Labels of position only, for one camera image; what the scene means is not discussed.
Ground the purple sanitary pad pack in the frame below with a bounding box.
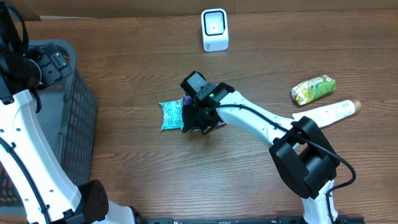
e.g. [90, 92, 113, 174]
[182, 82, 228, 134]

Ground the grey plastic mesh basket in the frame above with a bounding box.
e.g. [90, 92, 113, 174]
[0, 39, 98, 215]

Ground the yellow green snack packet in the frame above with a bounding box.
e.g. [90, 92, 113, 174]
[291, 75, 336, 106]

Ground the white barcode scanner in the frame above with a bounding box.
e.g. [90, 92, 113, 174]
[201, 8, 229, 52]

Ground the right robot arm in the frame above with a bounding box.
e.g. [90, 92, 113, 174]
[180, 71, 340, 223]

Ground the mint green wipes packet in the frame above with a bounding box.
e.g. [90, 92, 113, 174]
[159, 98, 184, 130]

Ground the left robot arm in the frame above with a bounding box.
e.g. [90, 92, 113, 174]
[1, 2, 141, 224]

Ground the white packet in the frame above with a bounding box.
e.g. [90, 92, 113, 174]
[292, 100, 362, 128]

